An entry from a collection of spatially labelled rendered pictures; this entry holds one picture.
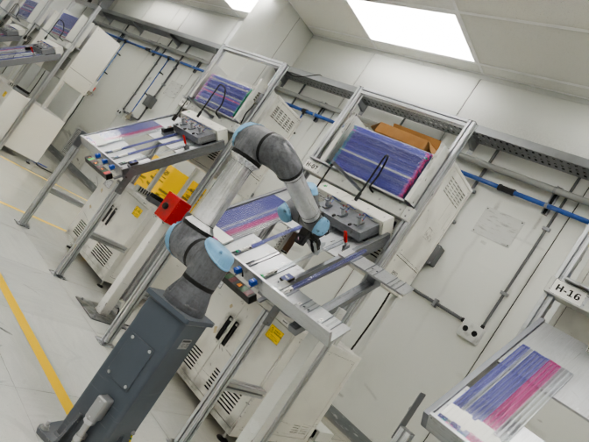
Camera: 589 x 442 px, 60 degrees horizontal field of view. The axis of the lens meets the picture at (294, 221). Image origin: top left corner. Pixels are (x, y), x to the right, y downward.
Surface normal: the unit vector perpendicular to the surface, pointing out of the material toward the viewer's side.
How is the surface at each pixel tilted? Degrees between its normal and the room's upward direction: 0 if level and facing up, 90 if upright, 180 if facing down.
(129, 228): 90
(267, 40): 90
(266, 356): 90
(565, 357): 45
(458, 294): 90
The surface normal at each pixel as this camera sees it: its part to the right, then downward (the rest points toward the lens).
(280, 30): 0.64, 0.40
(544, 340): 0.03, -0.87
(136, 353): -0.29, -0.24
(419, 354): -0.53, -0.41
